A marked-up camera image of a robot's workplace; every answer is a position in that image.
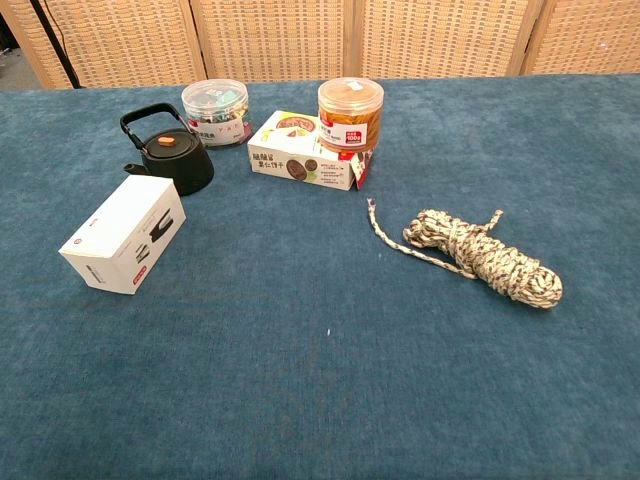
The white cookie box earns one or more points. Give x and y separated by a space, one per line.
295 167

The clear jar of rubber bands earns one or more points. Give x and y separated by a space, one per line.
350 117

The black round object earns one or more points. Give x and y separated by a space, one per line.
196 172

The clear jar of binder clips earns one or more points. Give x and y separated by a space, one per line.
215 112

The black tripod stand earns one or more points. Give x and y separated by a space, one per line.
53 37

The wooden rattan folding screen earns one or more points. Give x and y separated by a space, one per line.
275 35

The blue table cloth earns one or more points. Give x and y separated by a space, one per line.
300 375

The white cardboard box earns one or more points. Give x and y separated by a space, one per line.
125 230

